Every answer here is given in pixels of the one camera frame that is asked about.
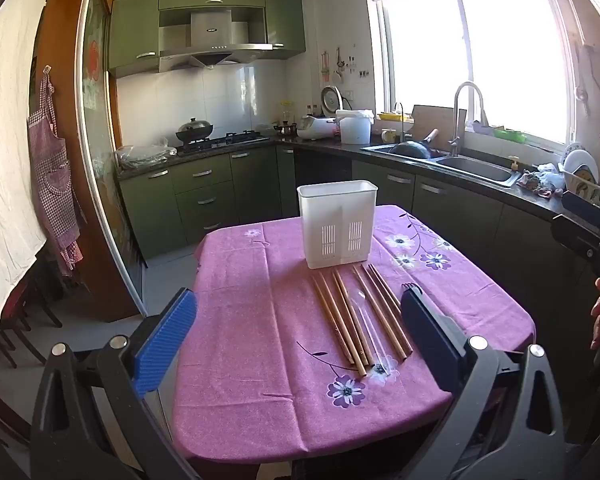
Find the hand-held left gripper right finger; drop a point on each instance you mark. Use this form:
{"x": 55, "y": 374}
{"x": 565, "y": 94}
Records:
{"x": 430, "y": 345}

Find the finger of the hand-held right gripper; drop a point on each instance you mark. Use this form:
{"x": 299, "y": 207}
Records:
{"x": 582, "y": 207}
{"x": 585, "y": 240}

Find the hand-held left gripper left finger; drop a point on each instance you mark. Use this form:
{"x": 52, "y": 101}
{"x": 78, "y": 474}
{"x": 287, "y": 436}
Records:
{"x": 165, "y": 345}

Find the black plastic fork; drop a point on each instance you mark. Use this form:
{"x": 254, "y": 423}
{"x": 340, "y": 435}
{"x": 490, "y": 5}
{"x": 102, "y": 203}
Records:
{"x": 414, "y": 290}

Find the clear plastic spoon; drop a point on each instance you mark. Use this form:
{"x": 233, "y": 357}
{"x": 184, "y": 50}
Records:
{"x": 367, "y": 327}

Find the row of chopsticks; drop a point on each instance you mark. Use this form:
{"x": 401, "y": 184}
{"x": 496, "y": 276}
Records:
{"x": 340, "y": 327}

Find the white plastic utensil holder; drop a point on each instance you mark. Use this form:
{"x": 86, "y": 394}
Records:
{"x": 337, "y": 210}

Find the person's right hand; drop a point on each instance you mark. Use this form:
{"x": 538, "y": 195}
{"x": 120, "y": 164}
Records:
{"x": 599, "y": 315}

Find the white plate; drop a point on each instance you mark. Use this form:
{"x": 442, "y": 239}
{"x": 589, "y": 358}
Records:
{"x": 577, "y": 162}

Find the crumpled dish rags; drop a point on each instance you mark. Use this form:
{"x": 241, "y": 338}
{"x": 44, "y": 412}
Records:
{"x": 540, "y": 180}

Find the purple floral tablecloth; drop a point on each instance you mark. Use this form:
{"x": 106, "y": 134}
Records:
{"x": 260, "y": 310}

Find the green plastic container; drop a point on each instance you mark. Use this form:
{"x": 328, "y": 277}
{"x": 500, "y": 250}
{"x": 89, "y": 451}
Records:
{"x": 510, "y": 135}

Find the steel kitchen sink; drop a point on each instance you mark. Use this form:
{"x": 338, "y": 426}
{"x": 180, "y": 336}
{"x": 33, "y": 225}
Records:
{"x": 480, "y": 167}

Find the green base cabinets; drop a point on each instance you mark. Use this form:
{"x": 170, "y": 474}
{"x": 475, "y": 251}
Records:
{"x": 200, "y": 200}

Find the steel kitchen faucet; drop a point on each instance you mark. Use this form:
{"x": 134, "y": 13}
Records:
{"x": 456, "y": 125}

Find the dark red chair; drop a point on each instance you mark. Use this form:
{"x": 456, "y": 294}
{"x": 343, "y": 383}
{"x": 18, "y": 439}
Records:
{"x": 15, "y": 320}

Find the wooden cutting board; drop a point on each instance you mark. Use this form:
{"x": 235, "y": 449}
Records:
{"x": 432, "y": 120}

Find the kitchen window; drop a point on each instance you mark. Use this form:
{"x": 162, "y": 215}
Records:
{"x": 480, "y": 50}

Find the plastic wrapped bundle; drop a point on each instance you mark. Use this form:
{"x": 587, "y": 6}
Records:
{"x": 142, "y": 156}

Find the glass sliding door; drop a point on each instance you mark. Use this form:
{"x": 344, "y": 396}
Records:
{"x": 97, "y": 160}

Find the red checked apron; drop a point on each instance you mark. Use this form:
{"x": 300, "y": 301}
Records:
{"x": 55, "y": 175}

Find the yellow tray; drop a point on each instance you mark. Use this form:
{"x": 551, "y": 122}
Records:
{"x": 392, "y": 117}

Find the black gas stove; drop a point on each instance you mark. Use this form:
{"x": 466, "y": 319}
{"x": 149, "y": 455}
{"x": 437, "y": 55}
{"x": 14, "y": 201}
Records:
{"x": 225, "y": 141}

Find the black lidded wok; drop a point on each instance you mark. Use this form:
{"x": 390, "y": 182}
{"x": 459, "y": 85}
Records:
{"x": 194, "y": 130}

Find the dark kitchen countertop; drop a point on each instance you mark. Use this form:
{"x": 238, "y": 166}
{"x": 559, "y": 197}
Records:
{"x": 325, "y": 144}

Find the white lidded bucket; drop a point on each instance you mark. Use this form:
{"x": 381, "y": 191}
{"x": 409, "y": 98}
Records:
{"x": 355, "y": 127}

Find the white rice cooker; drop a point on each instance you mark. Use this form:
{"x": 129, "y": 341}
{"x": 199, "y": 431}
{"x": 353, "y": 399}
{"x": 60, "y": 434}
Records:
{"x": 316, "y": 127}

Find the white hanging cloth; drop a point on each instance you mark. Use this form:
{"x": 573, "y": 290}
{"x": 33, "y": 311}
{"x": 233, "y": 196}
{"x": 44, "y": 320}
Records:
{"x": 7, "y": 135}

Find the round metal lid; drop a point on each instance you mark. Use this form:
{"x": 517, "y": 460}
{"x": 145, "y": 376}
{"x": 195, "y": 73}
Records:
{"x": 330, "y": 99}

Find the steel range hood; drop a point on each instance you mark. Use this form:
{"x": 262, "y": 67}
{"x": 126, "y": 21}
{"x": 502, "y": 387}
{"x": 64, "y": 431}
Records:
{"x": 210, "y": 35}

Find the green wall cabinets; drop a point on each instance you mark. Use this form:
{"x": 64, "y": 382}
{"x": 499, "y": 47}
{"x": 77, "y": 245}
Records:
{"x": 132, "y": 30}

